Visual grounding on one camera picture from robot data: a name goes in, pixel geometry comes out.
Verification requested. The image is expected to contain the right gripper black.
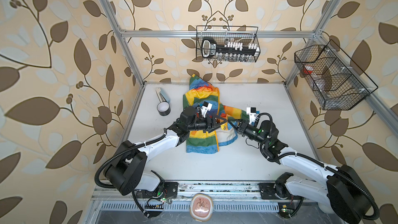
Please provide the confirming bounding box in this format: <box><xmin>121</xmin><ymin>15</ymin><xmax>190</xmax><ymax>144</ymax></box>
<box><xmin>228</xmin><ymin>118</ymin><xmax>267</xmax><ymax>148</ymax></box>

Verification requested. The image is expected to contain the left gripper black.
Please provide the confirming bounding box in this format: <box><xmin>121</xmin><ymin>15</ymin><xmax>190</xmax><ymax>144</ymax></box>
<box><xmin>186</xmin><ymin>113</ymin><xmax>227</xmax><ymax>132</ymax></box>

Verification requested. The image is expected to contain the rainbow striped jacket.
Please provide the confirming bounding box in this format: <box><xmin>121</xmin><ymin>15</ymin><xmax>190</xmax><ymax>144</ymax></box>
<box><xmin>182</xmin><ymin>75</ymin><xmax>249</xmax><ymax>154</ymax></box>

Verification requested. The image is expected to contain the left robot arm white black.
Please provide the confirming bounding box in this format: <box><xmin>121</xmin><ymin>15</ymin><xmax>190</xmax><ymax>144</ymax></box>
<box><xmin>94</xmin><ymin>104</ymin><xmax>227</xmax><ymax>196</ymax></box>

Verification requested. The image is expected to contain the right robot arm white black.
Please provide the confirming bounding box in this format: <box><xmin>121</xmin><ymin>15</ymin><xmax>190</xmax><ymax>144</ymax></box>
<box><xmin>228</xmin><ymin>113</ymin><xmax>380</xmax><ymax>224</ymax></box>

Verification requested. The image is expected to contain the black tape roll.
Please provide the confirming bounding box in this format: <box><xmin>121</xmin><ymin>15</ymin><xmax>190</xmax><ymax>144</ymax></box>
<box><xmin>157</xmin><ymin>102</ymin><xmax>171</xmax><ymax>116</ymax></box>

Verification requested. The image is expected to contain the pink round timer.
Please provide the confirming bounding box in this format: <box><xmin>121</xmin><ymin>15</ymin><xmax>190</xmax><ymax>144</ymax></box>
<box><xmin>189</xmin><ymin>194</ymin><xmax>214</xmax><ymax>222</ymax></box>

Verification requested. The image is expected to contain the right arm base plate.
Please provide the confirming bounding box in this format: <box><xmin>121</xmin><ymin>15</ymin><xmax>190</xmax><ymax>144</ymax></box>
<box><xmin>258</xmin><ymin>182</ymin><xmax>302</xmax><ymax>201</ymax></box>

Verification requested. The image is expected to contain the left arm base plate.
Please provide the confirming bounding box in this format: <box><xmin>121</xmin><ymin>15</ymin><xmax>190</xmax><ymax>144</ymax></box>
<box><xmin>136</xmin><ymin>181</ymin><xmax>179</xmax><ymax>199</ymax></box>

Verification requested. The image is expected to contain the black socket set rail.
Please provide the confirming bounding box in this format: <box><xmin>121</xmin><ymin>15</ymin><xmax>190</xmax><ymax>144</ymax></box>
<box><xmin>199</xmin><ymin>37</ymin><xmax>261</xmax><ymax>59</ymax></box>

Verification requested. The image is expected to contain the back wire basket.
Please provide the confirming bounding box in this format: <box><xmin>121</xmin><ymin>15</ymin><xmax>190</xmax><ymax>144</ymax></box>
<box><xmin>195</xmin><ymin>25</ymin><xmax>261</xmax><ymax>63</ymax></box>

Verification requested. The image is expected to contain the wire basket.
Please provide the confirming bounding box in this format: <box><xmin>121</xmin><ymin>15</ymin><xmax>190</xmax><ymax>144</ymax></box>
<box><xmin>195</xmin><ymin>25</ymin><xmax>261</xmax><ymax>63</ymax></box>
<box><xmin>294</xmin><ymin>39</ymin><xmax>378</xmax><ymax>111</ymax></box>

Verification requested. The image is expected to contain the right wire basket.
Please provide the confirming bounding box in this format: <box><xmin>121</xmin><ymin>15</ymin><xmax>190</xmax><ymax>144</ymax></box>
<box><xmin>294</xmin><ymin>39</ymin><xmax>378</xmax><ymax>111</ymax></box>

